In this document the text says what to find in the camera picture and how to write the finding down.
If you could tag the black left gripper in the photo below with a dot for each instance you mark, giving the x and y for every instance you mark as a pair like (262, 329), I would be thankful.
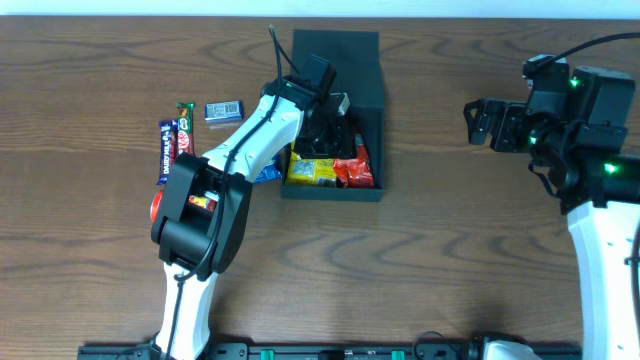
(323, 138)

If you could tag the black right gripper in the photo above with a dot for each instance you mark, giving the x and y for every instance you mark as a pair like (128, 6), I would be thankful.
(498, 125)

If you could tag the yellow snack bag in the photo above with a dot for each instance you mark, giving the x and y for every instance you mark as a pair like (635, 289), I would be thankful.
(310, 172)

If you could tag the red snack bag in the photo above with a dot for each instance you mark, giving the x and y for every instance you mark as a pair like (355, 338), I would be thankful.
(355, 172)

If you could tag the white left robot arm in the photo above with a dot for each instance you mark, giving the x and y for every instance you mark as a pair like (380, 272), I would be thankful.
(201, 219)

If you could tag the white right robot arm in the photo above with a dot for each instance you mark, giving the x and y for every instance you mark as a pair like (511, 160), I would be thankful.
(573, 124)

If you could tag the blue cookie pack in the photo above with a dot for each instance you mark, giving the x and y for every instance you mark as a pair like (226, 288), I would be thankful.
(271, 171)

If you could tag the dark green open box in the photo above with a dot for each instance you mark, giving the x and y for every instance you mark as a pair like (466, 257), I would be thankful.
(356, 58)

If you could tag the small blue grey box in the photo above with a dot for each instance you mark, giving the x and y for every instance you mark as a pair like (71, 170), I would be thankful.
(222, 112)

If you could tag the red chips can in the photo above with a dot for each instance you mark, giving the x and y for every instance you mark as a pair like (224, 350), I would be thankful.
(203, 202)

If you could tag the red wafer bar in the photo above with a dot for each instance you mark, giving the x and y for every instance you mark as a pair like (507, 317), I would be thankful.
(185, 142)

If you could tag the purple chocolate bar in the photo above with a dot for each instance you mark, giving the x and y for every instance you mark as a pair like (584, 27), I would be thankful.
(168, 148)

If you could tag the black mounting rail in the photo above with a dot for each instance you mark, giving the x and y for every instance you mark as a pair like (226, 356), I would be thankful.
(241, 351)

